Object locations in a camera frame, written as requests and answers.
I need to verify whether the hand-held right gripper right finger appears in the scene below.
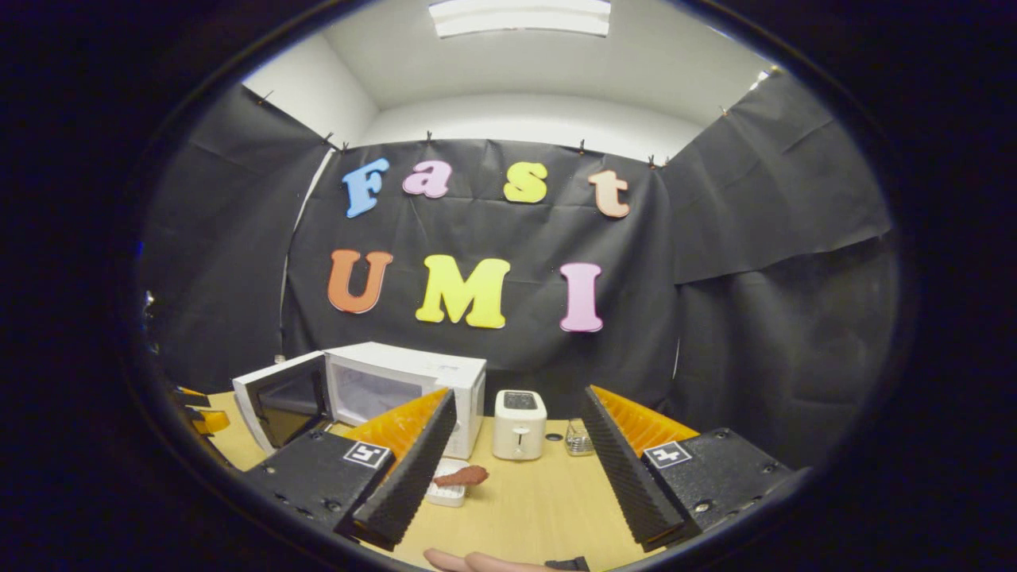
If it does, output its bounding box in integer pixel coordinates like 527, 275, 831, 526
580, 385, 813, 553

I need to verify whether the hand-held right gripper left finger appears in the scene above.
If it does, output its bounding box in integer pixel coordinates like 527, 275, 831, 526
241, 388, 459, 553

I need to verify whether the red-brown meat piece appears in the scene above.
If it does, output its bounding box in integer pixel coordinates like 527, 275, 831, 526
433, 466, 489, 489

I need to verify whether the white microwave oven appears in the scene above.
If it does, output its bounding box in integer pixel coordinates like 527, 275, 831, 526
232, 342, 487, 462

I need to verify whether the small white plastic tray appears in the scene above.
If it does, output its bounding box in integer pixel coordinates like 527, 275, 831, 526
425, 458, 471, 508

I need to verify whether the white toaster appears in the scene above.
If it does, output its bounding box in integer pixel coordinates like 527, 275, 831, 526
493, 389, 549, 462

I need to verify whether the large ceiling light panel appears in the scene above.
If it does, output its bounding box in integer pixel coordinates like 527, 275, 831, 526
427, 0, 613, 39

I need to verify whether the small wire basket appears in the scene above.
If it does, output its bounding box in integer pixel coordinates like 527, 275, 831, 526
564, 419, 597, 458

